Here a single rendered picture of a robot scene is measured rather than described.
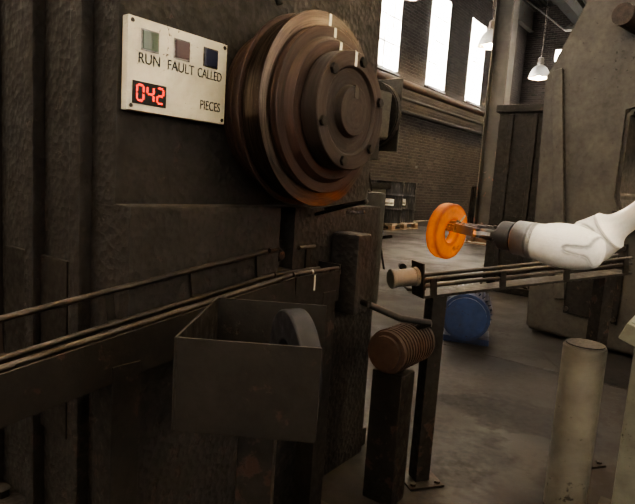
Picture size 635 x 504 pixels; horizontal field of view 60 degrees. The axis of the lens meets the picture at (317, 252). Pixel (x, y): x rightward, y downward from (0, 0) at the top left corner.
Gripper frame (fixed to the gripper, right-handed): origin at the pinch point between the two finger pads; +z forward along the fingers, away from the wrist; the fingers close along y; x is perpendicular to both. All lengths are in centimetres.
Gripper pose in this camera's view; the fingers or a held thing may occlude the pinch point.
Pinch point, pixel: (448, 225)
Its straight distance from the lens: 159.9
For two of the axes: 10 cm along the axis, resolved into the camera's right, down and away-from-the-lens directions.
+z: -6.7, -1.9, 7.2
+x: 1.0, -9.8, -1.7
